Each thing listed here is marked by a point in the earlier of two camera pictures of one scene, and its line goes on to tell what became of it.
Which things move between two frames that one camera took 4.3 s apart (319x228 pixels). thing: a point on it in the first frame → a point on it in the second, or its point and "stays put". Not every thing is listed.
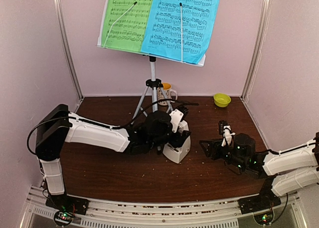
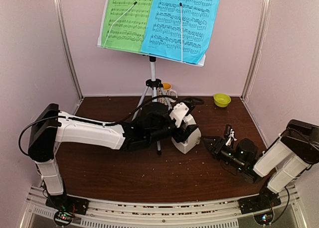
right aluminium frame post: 260,44 stays put
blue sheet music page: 200,9 stays put
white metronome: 174,153 → 186,146
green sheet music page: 127,34 stays put
